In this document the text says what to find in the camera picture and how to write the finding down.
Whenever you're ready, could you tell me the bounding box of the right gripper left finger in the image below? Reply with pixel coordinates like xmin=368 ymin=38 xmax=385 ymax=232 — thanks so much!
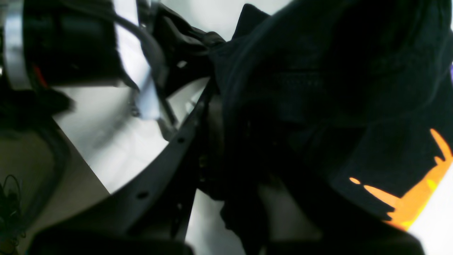
xmin=28 ymin=80 xmax=218 ymax=255

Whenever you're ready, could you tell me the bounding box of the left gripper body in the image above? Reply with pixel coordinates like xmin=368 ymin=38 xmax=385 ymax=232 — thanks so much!
xmin=141 ymin=2 xmax=225 ymax=97

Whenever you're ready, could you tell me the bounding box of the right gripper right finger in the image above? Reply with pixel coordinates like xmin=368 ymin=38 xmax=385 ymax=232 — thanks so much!
xmin=248 ymin=172 xmax=424 ymax=255

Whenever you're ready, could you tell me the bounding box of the black T-shirt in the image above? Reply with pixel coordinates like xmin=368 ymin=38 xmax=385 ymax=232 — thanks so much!
xmin=209 ymin=0 xmax=453 ymax=255

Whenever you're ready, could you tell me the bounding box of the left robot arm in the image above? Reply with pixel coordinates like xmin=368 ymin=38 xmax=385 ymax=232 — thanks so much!
xmin=1 ymin=0 xmax=224 ymax=105

